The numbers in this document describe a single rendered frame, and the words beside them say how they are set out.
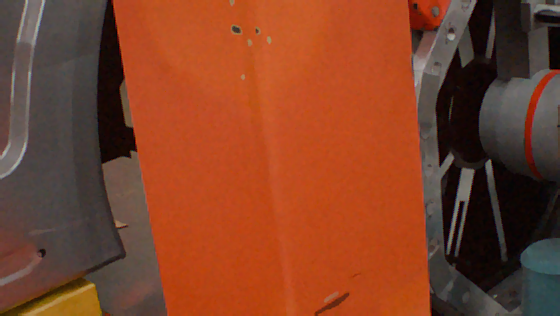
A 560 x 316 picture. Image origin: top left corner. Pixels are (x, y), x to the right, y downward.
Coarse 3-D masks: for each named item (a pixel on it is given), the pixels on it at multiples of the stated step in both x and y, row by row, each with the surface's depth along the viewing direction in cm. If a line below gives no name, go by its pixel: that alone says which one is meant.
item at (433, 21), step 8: (408, 0) 96; (416, 0) 97; (424, 0) 98; (432, 0) 99; (440, 0) 100; (448, 0) 101; (408, 8) 98; (416, 8) 97; (424, 8) 98; (432, 8) 99; (440, 8) 100; (416, 16) 99; (424, 16) 98; (432, 16) 99; (440, 16) 100; (416, 24) 101; (424, 24) 100; (432, 24) 99
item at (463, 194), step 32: (480, 0) 146; (480, 32) 127; (480, 64) 129; (448, 96) 122; (480, 96) 134; (448, 128) 123; (448, 160) 124; (480, 160) 129; (448, 192) 127; (480, 192) 133; (512, 192) 146; (544, 192) 143; (448, 224) 127; (480, 224) 145; (512, 224) 142; (448, 256) 128; (480, 256) 139; (512, 256) 137; (480, 288) 131
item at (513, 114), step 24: (552, 72) 116; (504, 96) 117; (528, 96) 115; (552, 96) 112; (480, 120) 120; (504, 120) 116; (528, 120) 114; (552, 120) 111; (504, 144) 117; (528, 144) 114; (552, 144) 112; (528, 168) 117; (552, 168) 114
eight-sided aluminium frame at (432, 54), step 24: (456, 0) 102; (456, 24) 102; (432, 48) 100; (432, 72) 101; (432, 96) 101; (432, 120) 101; (432, 144) 103; (432, 168) 103; (432, 192) 104; (432, 216) 105; (432, 240) 107; (432, 264) 106; (432, 288) 107; (456, 288) 111; (504, 288) 128; (456, 312) 113; (480, 312) 116; (504, 312) 120
